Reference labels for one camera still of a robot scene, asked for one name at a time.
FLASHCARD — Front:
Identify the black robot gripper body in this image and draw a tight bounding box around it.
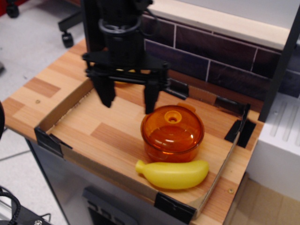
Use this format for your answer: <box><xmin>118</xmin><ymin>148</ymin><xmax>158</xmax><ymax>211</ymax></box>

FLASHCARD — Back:
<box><xmin>82</xmin><ymin>18</ymin><xmax>169</xmax><ymax>89</ymax></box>

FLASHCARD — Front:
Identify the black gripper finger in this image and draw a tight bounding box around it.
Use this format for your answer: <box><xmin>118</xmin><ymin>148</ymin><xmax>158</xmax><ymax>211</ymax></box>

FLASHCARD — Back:
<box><xmin>90</xmin><ymin>75</ymin><xmax>116</xmax><ymax>108</ymax></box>
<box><xmin>144</xmin><ymin>81</ymin><xmax>160</xmax><ymax>114</ymax></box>

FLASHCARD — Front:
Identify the orange transparent pot lid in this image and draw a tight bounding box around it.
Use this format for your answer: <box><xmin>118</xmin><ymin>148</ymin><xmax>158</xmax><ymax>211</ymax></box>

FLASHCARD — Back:
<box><xmin>140</xmin><ymin>105</ymin><xmax>205</xmax><ymax>155</ymax></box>

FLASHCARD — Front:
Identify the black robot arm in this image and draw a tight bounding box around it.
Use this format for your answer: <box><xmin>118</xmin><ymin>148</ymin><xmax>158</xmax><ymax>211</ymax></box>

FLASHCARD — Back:
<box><xmin>81</xmin><ymin>0</ymin><xmax>170</xmax><ymax>114</ymax></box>

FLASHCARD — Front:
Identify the orange transparent plastic pot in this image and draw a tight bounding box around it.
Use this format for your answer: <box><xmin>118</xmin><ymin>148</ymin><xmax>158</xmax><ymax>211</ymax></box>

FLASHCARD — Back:
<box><xmin>142</xmin><ymin>102</ymin><xmax>204</xmax><ymax>163</ymax></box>

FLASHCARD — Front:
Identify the yellow plastic potato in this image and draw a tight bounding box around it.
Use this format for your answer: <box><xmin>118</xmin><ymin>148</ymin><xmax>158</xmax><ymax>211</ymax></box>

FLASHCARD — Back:
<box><xmin>115</xmin><ymin>69</ymin><xmax>135</xmax><ymax>87</ymax></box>

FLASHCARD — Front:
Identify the cardboard fence with black tape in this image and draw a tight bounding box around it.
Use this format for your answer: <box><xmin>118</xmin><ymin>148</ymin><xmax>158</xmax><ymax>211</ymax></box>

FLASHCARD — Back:
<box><xmin>32</xmin><ymin>80</ymin><xmax>262</xmax><ymax>225</ymax></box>

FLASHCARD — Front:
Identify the yellow plastic banana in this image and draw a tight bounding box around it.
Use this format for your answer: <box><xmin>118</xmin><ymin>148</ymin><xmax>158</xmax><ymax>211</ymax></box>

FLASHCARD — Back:
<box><xmin>135</xmin><ymin>160</ymin><xmax>209</xmax><ymax>190</ymax></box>

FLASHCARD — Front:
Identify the grey toy oven front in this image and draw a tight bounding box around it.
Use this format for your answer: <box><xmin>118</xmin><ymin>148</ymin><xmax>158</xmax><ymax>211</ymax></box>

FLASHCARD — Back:
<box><xmin>82</xmin><ymin>187</ymin><xmax>138</xmax><ymax>225</ymax></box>

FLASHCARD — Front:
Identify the black office chair base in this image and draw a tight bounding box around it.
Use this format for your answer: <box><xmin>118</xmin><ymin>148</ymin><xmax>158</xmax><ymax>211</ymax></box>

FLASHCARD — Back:
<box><xmin>5</xmin><ymin>0</ymin><xmax>82</xmax><ymax>48</ymax></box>

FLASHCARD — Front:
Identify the white toy sink counter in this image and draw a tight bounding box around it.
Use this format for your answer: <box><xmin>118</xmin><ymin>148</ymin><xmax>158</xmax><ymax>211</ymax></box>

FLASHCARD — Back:
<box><xmin>247</xmin><ymin>93</ymin><xmax>300</xmax><ymax>200</ymax></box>

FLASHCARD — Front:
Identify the black upright post left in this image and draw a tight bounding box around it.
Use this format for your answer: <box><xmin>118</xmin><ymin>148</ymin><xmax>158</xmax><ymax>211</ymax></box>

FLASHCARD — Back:
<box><xmin>80</xmin><ymin>0</ymin><xmax>107</xmax><ymax>52</ymax></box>

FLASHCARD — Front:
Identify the black cable bottom left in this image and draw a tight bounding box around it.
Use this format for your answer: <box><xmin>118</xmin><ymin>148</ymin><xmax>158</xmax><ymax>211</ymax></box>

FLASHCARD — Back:
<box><xmin>0</xmin><ymin>186</ymin><xmax>52</xmax><ymax>225</ymax></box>

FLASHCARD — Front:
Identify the grey upright post right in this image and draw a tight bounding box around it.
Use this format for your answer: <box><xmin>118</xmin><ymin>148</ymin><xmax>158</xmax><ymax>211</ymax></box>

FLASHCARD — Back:
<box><xmin>258</xmin><ymin>7</ymin><xmax>300</xmax><ymax>122</ymax></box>

